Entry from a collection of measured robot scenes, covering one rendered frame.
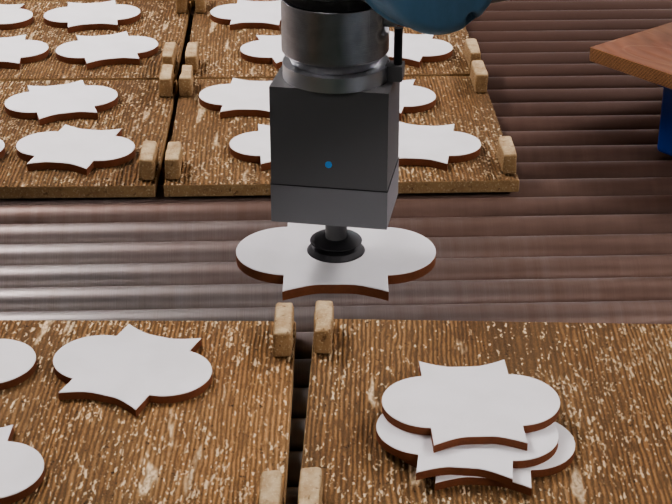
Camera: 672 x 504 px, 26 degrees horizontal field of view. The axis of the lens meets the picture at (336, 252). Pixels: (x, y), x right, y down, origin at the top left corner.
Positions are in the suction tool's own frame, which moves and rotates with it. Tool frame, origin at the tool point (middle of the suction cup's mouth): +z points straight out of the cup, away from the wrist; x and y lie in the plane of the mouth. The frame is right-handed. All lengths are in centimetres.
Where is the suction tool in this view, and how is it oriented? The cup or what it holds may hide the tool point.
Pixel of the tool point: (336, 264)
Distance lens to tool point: 109.0
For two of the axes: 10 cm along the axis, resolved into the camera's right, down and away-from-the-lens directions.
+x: -1.7, 4.5, -8.8
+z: 0.0, 8.9, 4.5
